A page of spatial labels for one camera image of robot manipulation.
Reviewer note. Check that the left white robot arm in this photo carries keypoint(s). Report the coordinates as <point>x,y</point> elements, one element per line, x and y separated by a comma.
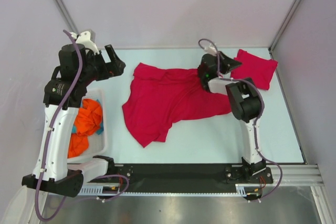
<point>63,94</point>

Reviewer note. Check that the white plastic laundry basket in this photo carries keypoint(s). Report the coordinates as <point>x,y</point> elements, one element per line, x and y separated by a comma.
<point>97,143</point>

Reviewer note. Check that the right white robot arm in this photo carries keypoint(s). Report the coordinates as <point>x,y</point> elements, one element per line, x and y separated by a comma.
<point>245,103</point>

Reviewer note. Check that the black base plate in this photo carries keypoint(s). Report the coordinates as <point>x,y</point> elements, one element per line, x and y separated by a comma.
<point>194,173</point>

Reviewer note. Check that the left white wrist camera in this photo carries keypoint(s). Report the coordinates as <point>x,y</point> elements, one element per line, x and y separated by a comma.
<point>86,38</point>

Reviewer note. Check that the magenta t shirt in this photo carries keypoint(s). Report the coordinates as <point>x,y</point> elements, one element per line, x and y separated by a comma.
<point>260,70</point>
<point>161,97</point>

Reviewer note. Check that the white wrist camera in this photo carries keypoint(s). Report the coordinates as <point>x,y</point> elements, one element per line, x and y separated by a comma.
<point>210,49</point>
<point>86,38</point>

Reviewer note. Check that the orange t shirt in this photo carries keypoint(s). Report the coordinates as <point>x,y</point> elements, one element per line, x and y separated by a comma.
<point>78,145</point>

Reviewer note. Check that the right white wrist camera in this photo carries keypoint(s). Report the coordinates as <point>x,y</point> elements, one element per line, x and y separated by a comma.
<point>210,49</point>

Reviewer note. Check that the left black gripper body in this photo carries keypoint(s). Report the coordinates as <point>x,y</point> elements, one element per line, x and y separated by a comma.
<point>97,68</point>

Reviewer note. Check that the grey slotted cable duct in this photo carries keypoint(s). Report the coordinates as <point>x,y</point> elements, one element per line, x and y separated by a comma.
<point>169,188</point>

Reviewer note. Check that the folded magenta t shirt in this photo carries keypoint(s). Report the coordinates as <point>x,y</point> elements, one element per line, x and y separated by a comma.
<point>260,70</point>

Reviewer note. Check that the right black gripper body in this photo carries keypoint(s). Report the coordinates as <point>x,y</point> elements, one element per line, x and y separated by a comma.
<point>216,61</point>

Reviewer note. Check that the teal t shirt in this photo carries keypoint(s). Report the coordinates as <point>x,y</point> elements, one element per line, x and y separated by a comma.
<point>89,119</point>

